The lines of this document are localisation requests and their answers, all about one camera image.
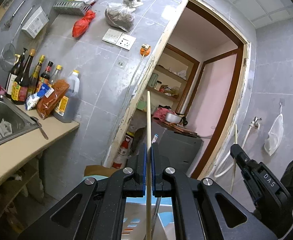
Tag white wall box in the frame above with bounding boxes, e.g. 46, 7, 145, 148
21, 6, 49, 38

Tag white washer hose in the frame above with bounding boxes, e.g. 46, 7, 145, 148
213, 126, 253, 178

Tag orange wall hook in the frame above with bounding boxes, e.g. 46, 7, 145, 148
140, 44, 151, 57

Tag steel sink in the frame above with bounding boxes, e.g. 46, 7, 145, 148
0, 95, 39, 145

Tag white bowl on washer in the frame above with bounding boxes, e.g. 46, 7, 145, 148
165, 112, 182, 124

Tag clear bag dried goods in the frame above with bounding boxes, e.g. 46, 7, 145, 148
105, 0, 144, 33

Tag wall water tap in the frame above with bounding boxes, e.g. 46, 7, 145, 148
249, 116, 262, 129

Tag dark sauce bottle red label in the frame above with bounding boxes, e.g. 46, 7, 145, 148
11, 49, 36, 105

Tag white mesh bag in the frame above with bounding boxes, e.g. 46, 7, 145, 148
264, 103, 284, 156

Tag striped colourful table cloth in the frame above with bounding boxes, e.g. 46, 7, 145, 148
84, 165, 176, 239

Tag wire mesh strainer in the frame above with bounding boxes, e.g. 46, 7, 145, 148
0, 6, 34, 72

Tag grey washing machine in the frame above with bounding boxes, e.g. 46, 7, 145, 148
151, 122, 203, 173

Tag red plastic bag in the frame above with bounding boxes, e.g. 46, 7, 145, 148
72, 10, 96, 38

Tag wooden chopstick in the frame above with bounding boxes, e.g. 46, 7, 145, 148
230, 124, 238, 194
146, 91, 152, 240

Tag grey wall rack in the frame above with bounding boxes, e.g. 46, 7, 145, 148
53, 1, 91, 16

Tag red spice packet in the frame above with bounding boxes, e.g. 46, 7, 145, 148
36, 79, 70, 120

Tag large soy sauce jug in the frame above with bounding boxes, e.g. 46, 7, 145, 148
53, 70, 80, 123

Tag white wall switch socket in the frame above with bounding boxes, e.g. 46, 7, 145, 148
102, 28, 136, 51

